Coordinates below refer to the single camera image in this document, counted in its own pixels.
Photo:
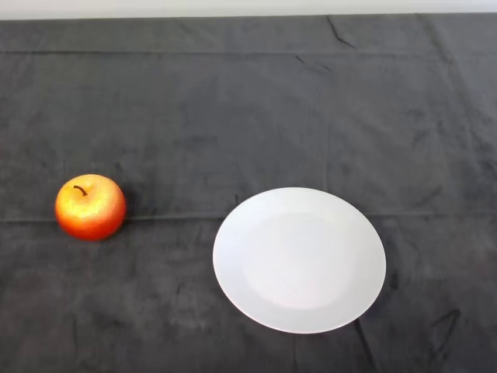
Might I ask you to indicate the white round plate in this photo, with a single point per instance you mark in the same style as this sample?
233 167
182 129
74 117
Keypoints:
299 260

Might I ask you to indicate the red yellow apple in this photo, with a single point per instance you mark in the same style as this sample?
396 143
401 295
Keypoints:
91 211

